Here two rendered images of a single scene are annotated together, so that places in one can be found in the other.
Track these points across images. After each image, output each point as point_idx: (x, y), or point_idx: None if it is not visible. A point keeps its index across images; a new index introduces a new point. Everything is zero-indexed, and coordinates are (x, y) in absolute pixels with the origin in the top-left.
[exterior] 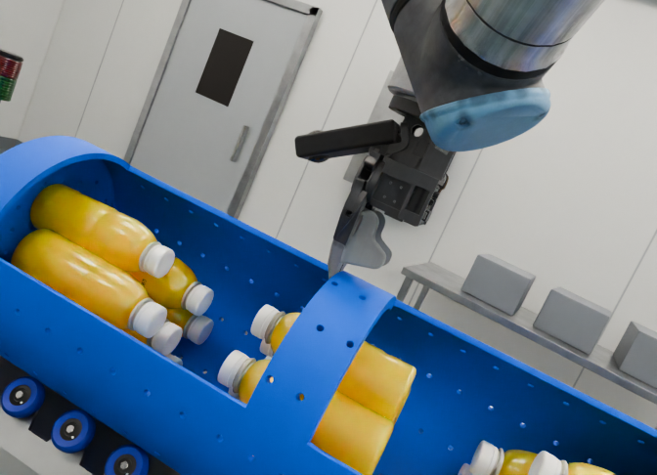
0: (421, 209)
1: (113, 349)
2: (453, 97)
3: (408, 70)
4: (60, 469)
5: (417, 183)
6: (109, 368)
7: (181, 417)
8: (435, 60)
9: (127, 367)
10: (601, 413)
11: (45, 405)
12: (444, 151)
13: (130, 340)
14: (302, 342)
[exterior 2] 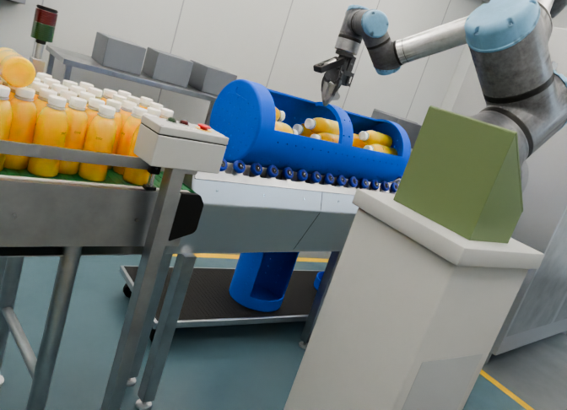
0: (350, 82)
1: (313, 142)
2: (391, 68)
3: (376, 59)
4: (288, 184)
5: (350, 75)
6: (311, 148)
7: (327, 153)
8: (391, 62)
9: (316, 146)
10: (362, 118)
11: (259, 175)
12: (352, 64)
13: (316, 139)
14: (344, 124)
